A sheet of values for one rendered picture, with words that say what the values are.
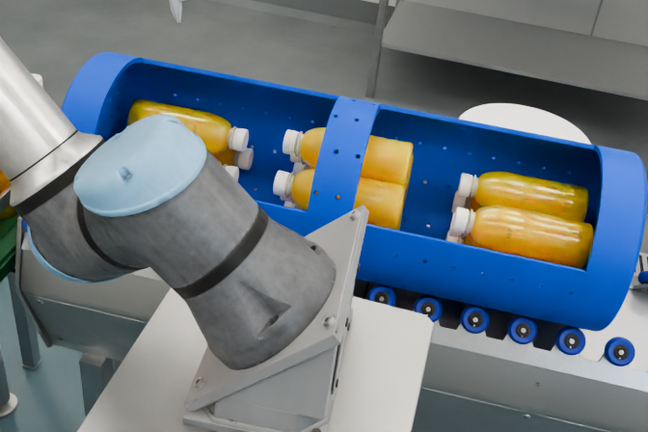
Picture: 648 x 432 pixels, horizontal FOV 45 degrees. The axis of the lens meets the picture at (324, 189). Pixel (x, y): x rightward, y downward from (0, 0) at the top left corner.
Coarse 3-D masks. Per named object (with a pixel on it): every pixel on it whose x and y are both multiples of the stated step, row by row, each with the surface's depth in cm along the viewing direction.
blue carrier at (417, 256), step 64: (128, 64) 125; (256, 128) 141; (384, 128) 134; (448, 128) 129; (256, 192) 142; (320, 192) 113; (448, 192) 138; (640, 192) 110; (384, 256) 115; (448, 256) 113; (512, 256) 111; (576, 320) 116
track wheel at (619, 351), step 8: (608, 344) 120; (616, 344) 120; (624, 344) 120; (632, 344) 120; (608, 352) 120; (616, 352) 120; (624, 352) 120; (632, 352) 120; (608, 360) 120; (616, 360) 120; (624, 360) 120; (632, 360) 120
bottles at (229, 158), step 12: (216, 156) 137; (228, 156) 137; (240, 156) 137; (252, 156) 140; (228, 168) 130; (240, 168) 139; (300, 168) 136; (456, 192) 134; (288, 204) 134; (456, 204) 133; (468, 204) 133; (456, 240) 131; (468, 240) 126
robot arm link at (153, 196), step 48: (144, 144) 68; (192, 144) 71; (96, 192) 68; (144, 192) 67; (192, 192) 69; (240, 192) 73; (96, 240) 74; (144, 240) 70; (192, 240) 69; (240, 240) 71
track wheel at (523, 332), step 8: (512, 320) 122; (520, 320) 122; (528, 320) 122; (512, 328) 122; (520, 328) 122; (528, 328) 122; (536, 328) 122; (512, 336) 122; (520, 336) 122; (528, 336) 121
